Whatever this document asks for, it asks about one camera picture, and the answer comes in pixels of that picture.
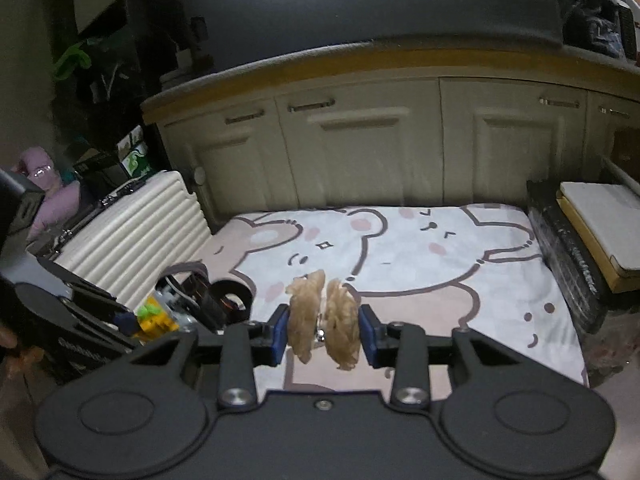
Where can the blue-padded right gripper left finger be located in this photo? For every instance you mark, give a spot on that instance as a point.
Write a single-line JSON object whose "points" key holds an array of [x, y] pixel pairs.
{"points": [[246, 346]]}

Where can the beige cabinet row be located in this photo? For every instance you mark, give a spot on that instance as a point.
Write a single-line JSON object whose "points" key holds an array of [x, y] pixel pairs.
{"points": [[392, 125]]}

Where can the pink plush toy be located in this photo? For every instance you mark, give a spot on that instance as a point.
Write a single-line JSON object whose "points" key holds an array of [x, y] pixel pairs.
{"points": [[61, 201]]}

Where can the dark grey headboard panel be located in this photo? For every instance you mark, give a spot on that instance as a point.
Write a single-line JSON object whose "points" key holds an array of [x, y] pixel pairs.
{"points": [[247, 31]]}

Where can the yellow headlamp with black strap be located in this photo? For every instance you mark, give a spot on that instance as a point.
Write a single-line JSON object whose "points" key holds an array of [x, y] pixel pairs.
{"points": [[185, 297]]}

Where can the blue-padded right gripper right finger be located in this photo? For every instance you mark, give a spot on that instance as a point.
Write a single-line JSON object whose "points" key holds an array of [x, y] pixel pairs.
{"points": [[403, 348]]}

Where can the black plastic wrapped bundle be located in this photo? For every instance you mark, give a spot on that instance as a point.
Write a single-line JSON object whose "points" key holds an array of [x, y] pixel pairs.
{"points": [[582, 284]]}

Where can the beige fabric flower hair clip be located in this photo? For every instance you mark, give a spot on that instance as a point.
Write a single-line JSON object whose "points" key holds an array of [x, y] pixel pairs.
{"points": [[327, 308]]}

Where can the cardboard box with white top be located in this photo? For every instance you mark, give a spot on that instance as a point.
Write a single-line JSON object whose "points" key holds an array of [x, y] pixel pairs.
{"points": [[606, 218]]}

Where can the cartoon bear bed sheet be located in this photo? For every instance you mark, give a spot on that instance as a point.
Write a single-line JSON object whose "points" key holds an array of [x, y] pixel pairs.
{"points": [[476, 266]]}

